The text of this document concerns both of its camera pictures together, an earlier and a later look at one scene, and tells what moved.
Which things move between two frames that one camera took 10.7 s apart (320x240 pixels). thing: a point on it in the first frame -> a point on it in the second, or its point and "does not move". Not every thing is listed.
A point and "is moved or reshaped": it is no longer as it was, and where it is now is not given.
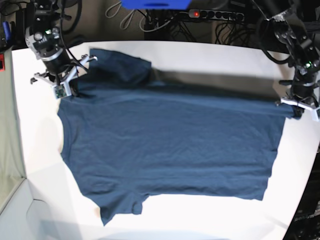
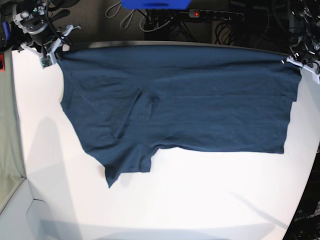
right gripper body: [303, 96] -> [315, 74]
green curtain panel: [12, 172] does not move
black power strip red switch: [216, 14] does not move
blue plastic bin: [157, 4] does not move
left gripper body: [60, 69] -> [45, 41]
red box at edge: [2, 62] does not move
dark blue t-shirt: [126, 136] is moved or reshaped
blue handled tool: [7, 30] does not move
